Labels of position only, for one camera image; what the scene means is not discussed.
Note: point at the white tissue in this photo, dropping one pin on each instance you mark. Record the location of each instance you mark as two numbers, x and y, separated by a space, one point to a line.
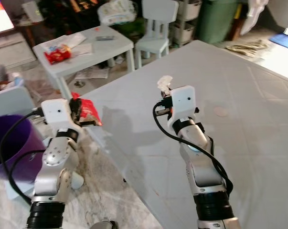
165 82

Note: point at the red snack wrapper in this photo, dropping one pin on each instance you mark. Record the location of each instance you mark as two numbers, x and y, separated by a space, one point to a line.
100 117

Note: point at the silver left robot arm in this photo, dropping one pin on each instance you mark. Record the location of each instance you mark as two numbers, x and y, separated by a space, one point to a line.
55 162

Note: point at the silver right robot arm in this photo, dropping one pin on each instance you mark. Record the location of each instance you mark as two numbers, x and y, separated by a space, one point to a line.
208 176

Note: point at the purple plastic rubbish bin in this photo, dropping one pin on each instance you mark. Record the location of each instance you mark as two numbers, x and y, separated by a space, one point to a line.
15 143

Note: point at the large green bin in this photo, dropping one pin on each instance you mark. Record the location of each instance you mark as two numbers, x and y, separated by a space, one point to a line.
218 21

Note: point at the newspaper sheet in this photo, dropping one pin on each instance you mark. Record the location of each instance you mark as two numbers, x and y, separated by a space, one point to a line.
91 72

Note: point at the red snack packet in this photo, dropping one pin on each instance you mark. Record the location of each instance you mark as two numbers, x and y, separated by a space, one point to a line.
58 55

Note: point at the small white plastic table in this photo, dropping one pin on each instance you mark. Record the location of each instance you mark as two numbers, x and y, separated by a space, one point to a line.
110 47

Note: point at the white drawer shelf unit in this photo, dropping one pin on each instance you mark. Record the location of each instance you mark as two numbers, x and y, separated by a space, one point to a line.
184 26

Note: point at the white paper sheet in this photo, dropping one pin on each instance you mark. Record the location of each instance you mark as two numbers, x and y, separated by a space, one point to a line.
79 42

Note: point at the grey remote control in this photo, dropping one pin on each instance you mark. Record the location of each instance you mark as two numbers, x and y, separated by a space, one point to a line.
104 37

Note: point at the large grey folding table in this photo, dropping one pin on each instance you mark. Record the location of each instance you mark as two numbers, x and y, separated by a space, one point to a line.
249 143

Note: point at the white plastic bag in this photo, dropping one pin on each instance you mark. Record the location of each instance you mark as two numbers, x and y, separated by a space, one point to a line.
117 12

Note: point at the white television cabinet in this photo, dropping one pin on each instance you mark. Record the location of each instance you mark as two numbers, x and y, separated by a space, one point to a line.
10 43

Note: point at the grey robot foot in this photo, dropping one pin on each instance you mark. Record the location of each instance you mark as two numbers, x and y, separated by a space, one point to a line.
104 225

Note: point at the white router box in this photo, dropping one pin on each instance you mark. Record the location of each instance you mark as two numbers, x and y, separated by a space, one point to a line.
33 12

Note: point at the white hanging garment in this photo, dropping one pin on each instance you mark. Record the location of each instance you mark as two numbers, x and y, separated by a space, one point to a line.
254 14

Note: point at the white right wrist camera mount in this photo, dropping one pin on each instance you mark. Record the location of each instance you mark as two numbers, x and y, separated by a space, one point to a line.
183 105

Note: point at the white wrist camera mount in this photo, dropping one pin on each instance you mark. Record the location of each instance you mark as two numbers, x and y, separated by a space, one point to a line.
58 114
183 105

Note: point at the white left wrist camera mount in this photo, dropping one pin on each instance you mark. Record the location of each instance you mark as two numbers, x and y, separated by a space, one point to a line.
58 114

